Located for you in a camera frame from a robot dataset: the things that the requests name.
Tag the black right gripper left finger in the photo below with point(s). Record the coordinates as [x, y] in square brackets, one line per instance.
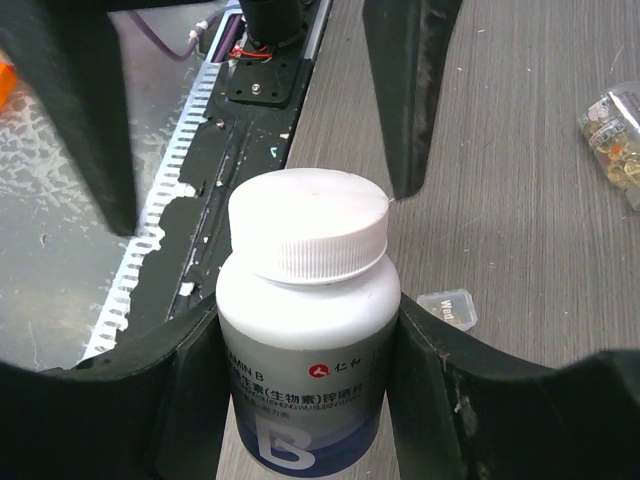
[152, 408]

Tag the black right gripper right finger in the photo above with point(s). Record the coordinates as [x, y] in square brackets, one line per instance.
[461, 409]

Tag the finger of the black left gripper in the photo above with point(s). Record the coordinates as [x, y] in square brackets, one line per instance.
[69, 53]
[407, 44]

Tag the white capped pill bottle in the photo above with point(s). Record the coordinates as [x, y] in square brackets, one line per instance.
[308, 365]

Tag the white pill bottle cap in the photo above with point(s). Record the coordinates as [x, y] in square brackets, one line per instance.
[308, 225]

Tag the clear bottle of yellow capsules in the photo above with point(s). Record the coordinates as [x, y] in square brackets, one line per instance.
[610, 125]

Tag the white slotted cable duct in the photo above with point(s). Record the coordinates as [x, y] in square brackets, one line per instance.
[165, 188]

